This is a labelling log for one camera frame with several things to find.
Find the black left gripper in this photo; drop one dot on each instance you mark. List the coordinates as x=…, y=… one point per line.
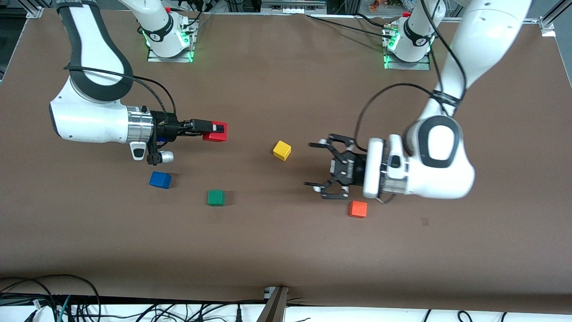
x=351, y=169

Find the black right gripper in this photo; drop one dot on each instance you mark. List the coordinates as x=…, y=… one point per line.
x=166, y=125

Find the red cube block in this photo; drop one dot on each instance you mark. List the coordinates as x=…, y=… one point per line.
x=215, y=137

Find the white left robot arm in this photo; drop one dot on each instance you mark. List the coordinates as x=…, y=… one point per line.
x=433, y=174

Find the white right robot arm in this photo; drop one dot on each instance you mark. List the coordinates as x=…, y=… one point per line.
x=89, y=120

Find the orange cube block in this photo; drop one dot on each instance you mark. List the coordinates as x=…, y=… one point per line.
x=358, y=209

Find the yellow cube block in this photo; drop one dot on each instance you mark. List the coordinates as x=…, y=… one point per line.
x=281, y=150

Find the blue cube block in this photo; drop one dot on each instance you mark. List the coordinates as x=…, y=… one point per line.
x=159, y=180

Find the green cube block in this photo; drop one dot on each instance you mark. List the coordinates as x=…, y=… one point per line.
x=216, y=198

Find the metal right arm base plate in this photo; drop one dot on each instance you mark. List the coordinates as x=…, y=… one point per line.
x=191, y=44

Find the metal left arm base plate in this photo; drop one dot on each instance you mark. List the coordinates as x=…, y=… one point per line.
x=409, y=65

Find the aluminium frame profile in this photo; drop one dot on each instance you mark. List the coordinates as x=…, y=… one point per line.
x=292, y=6

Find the black edge rail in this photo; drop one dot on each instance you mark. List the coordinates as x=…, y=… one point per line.
x=134, y=299

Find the aluminium corner bracket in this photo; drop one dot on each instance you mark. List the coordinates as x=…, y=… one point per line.
x=547, y=26
x=34, y=13

